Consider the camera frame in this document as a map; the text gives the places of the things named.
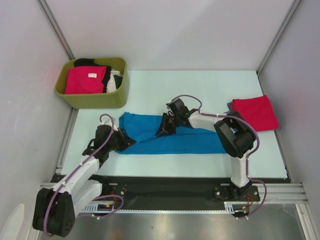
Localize white shirt in bin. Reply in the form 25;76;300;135
106;69;123;93

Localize aluminium frame rail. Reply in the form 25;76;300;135
37;182;308;205

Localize pink shirt in bin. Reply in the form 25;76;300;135
64;66;107;95

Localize grey slotted cable duct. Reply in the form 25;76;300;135
80;202;235;218

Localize folded red t shirt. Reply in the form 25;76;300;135
230;95;279;132

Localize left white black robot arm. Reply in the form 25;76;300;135
32;124;136;237

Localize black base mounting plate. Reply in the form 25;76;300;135
91;175;263;210

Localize folded grey t shirt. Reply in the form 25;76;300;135
227;102;233;112

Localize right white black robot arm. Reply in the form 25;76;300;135
155;95;260;201

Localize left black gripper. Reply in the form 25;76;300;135
105;127;136;152

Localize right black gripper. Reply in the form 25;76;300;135
155;112;181;138

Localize dark green shirt in bin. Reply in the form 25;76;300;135
113;75;123;89

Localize black shirt in bin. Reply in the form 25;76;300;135
73;58;112;86

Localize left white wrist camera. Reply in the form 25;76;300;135
99;116;115;127

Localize blue polo shirt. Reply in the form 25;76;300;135
118;112;226;155

